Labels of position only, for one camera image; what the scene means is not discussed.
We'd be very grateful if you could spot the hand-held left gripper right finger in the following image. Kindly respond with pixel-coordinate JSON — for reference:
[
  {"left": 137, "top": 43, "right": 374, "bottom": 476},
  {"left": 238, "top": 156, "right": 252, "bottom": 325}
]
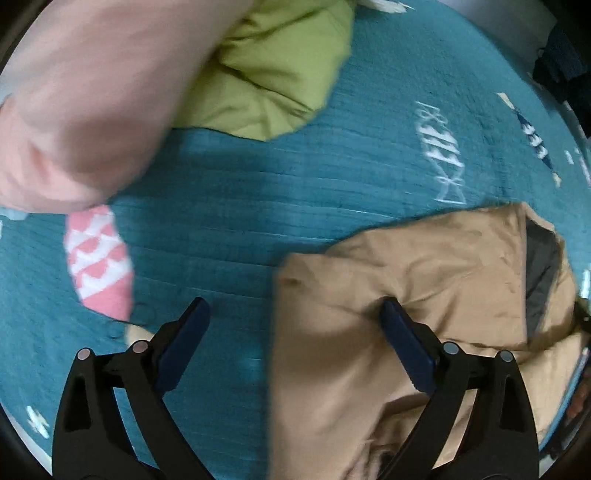
[{"left": 379, "top": 299, "right": 540, "bottom": 480}]

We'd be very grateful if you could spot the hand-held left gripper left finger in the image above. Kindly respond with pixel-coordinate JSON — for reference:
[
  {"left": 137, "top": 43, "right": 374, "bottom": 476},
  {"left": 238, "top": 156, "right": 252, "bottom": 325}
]
[{"left": 52, "top": 297, "right": 211, "bottom": 480}]

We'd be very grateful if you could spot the tan jacket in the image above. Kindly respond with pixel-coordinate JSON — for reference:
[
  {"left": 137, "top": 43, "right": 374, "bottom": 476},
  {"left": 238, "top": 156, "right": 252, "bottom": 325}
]
[{"left": 267, "top": 202, "right": 591, "bottom": 480}]

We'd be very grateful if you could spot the teal printed blanket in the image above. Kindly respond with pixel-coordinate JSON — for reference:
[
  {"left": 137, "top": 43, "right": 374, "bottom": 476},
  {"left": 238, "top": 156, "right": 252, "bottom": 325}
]
[{"left": 0, "top": 0, "right": 591, "bottom": 480}]

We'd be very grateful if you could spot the pink garment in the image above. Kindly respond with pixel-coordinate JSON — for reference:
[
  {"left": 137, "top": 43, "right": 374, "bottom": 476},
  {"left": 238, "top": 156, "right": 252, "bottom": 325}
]
[{"left": 0, "top": 0, "right": 259, "bottom": 215}]

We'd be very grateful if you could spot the green garment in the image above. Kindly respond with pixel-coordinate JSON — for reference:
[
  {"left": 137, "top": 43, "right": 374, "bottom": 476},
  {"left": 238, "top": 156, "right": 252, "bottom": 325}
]
[{"left": 173, "top": 0, "right": 356, "bottom": 141}]

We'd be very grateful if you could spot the dark clothing pile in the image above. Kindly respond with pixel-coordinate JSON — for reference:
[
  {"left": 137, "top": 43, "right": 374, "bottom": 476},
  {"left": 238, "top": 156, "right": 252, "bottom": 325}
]
[{"left": 531, "top": 21, "right": 591, "bottom": 139}]

